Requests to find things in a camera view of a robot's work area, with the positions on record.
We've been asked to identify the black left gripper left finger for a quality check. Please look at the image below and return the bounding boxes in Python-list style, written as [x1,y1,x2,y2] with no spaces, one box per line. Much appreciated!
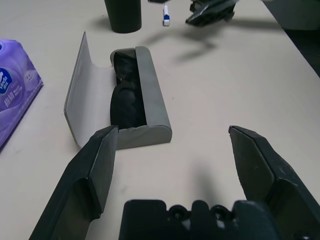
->
[29,124,120,240]

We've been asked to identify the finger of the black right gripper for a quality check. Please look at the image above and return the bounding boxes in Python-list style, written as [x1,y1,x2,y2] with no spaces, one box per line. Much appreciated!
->
[185,4,236,28]
[189,0,237,13]

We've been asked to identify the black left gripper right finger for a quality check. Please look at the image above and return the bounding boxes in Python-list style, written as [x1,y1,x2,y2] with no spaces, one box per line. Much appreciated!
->
[228,125,320,240]

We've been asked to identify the black sunglasses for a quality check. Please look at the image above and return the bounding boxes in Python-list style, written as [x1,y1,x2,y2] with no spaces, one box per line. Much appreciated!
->
[109,48,147,130]

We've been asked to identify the white pen with blue cap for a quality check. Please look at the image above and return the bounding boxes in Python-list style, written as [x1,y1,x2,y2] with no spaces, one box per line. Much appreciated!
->
[162,3,172,27]

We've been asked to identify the black plastic cup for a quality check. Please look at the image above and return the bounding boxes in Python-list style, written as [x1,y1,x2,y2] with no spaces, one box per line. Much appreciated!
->
[103,0,143,34]

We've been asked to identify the grey open glasses case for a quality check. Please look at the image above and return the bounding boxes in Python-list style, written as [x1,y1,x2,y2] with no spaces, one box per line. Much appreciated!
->
[63,31,173,151]

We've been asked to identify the purple tissue pack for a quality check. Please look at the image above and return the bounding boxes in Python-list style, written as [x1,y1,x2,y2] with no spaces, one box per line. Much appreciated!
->
[0,38,45,153]

